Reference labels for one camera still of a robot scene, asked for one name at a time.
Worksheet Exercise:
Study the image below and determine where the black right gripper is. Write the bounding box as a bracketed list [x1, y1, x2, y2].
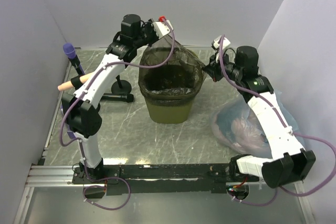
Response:
[203, 50, 243, 82]

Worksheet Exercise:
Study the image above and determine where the translucent bag with clothes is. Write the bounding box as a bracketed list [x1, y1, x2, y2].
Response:
[211, 90, 306, 159]

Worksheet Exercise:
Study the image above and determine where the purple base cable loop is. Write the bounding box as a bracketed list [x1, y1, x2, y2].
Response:
[82, 176, 132, 211]

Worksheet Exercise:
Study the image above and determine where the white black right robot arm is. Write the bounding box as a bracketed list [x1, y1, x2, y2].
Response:
[203, 46, 316, 188]

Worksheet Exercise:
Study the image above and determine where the grey translucent trash bag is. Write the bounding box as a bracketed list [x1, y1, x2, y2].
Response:
[138, 41, 207, 105]

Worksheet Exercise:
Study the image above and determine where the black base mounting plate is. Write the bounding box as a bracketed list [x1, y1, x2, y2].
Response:
[72, 163, 259, 196]

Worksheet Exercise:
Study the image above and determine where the purple box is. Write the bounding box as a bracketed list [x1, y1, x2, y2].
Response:
[60, 105, 76, 140]

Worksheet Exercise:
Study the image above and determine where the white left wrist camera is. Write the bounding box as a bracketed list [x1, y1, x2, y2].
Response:
[152, 16, 174, 39]

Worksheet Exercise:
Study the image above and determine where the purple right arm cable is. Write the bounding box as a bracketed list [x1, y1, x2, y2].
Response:
[219, 34, 336, 198]

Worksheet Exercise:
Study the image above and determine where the aluminium rail frame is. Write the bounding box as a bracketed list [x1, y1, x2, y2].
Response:
[15, 166, 316, 223]

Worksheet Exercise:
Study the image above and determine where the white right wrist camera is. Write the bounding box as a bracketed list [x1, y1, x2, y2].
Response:
[212, 36, 231, 62]

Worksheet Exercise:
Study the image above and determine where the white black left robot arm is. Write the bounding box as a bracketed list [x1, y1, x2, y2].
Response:
[61, 14, 173, 183]

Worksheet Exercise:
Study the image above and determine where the olive green mesh trash bin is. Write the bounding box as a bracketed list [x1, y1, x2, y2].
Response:
[144, 98, 195, 124]

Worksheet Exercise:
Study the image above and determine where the purple microphone on stand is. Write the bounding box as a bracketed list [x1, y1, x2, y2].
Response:
[62, 43, 85, 76]

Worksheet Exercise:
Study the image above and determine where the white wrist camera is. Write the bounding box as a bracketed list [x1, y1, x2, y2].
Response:
[212, 36, 231, 62]
[152, 16, 174, 39]

